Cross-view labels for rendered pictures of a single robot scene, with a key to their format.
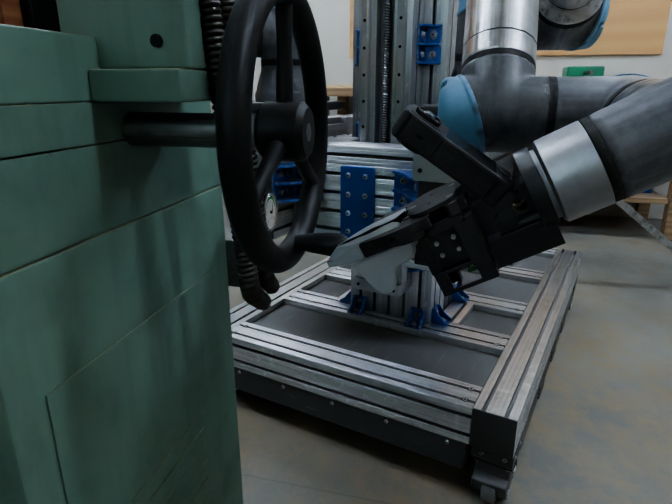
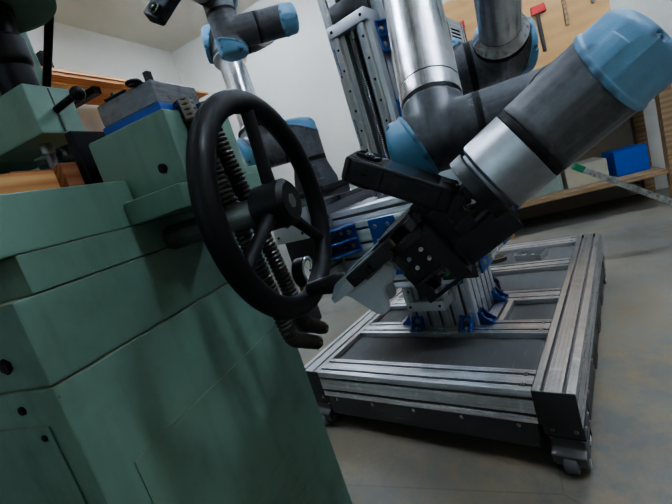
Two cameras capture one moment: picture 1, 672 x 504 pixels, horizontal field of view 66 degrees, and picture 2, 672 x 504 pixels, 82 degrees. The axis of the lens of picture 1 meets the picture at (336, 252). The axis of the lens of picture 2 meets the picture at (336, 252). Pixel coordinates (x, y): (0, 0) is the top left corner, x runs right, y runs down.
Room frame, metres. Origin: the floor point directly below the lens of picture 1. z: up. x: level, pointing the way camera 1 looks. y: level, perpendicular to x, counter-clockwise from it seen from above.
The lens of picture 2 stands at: (0.06, -0.09, 0.81)
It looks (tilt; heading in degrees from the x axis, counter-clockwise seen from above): 10 degrees down; 10
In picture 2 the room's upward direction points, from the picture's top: 18 degrees counter-clockwise
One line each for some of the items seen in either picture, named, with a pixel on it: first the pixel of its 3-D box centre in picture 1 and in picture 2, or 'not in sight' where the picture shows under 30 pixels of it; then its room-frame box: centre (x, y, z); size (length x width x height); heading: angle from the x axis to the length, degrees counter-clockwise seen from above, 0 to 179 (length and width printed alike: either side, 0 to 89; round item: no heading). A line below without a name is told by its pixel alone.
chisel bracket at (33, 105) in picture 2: not in sight; (30, 131); (0.62, 0.40, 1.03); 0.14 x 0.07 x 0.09; 78
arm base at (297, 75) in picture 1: (284, 81); (312, 172); (1.36, 0.13, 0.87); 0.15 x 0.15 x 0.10
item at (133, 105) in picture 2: not in sight; (159, 108); (0.60, 0.19, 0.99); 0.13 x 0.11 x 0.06; 168
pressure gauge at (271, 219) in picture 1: (261, 217); (304, 276); (0.82, 0.12, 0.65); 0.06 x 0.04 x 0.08; 168
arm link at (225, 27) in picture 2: not in sight; (234, 33); (1.10, 0.17, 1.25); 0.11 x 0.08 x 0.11; 107
